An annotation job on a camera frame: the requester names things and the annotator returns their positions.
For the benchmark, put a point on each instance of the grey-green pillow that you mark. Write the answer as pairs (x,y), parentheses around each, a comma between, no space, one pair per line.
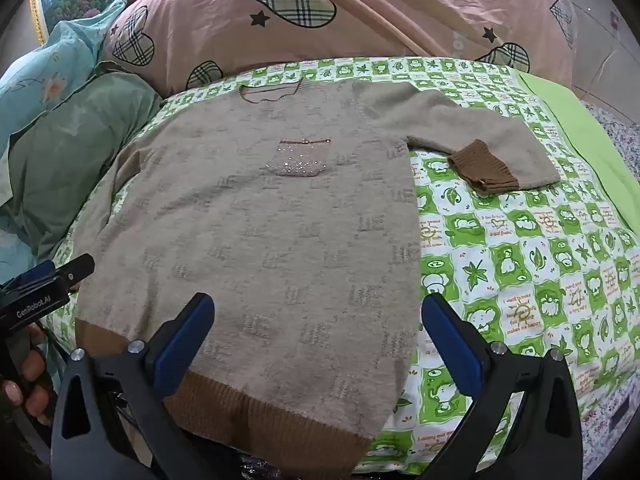
(70,155)

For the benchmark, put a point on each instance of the plain light green sheet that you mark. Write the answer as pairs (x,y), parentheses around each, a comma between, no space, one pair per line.
(575,125)

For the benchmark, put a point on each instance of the light blue floral pillow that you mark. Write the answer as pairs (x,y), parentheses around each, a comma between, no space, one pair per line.
(55,60)

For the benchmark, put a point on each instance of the beige knit sweater brown cuffs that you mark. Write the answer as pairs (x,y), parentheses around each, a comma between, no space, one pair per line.
(280,240)

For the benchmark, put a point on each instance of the green checked printed bedsheet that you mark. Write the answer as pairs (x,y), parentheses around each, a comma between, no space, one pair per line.
(525,270)

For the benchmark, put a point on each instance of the pink quilt with plaid hearts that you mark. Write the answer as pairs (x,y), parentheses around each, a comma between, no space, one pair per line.
(390,15)

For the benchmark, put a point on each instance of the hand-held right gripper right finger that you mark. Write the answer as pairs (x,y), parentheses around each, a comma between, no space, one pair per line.
(452,346)

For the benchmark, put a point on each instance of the person's left hand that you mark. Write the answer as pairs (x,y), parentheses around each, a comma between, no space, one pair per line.
(36,377)

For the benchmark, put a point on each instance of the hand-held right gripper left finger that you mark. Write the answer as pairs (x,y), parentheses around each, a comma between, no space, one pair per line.
(182,346)

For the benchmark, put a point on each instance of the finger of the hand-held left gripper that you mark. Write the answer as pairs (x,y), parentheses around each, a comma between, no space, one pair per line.
(75,267)

